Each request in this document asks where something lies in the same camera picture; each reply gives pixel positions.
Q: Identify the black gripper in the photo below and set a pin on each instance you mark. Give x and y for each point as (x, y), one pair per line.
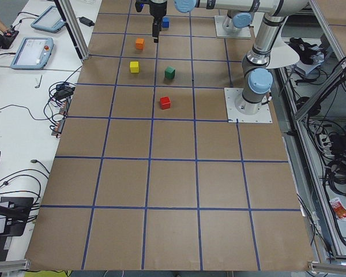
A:
(155, 9)

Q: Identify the red wooden block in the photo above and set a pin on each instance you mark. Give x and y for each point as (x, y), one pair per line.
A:
(165, 102)

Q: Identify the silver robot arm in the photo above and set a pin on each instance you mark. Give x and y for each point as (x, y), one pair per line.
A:
(258, 80)
(188, 6)

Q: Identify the blue wooden block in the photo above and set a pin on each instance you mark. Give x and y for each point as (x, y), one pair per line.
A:
(165, 22)

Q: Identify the orange wooden block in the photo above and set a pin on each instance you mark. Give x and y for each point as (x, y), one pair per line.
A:
(140, 43)

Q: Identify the yellow wooden block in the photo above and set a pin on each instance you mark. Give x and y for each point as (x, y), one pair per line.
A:
(134, 67)

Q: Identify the green wooden block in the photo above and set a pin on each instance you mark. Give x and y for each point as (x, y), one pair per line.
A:
(169, 73)

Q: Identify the black power adapter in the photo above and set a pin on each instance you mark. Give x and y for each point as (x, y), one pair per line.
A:
(86, 21)

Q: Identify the far blue teach pendant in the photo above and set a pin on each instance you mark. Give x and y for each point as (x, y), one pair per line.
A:
(49, 21)

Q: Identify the blue teach pendant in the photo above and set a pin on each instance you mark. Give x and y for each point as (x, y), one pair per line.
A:
(49, 21)
(32, 54)

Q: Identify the near blue teach pendant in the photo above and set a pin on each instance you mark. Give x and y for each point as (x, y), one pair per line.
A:
(32, 54)

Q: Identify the white power strip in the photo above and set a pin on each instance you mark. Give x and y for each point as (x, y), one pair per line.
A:
(324, 144)

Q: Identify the black monitor stand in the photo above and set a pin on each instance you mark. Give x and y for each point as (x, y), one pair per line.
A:
(14, 215)

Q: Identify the red snack packet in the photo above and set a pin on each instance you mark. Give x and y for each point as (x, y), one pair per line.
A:
(338, 208)

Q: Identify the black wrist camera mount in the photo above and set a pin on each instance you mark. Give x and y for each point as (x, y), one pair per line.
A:
(139, 5)

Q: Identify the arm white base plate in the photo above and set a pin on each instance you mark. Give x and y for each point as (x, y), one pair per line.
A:
(240, 111)
(232, 27)

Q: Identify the aluminium frame post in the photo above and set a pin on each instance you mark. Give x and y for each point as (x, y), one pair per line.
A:
(69, 18)

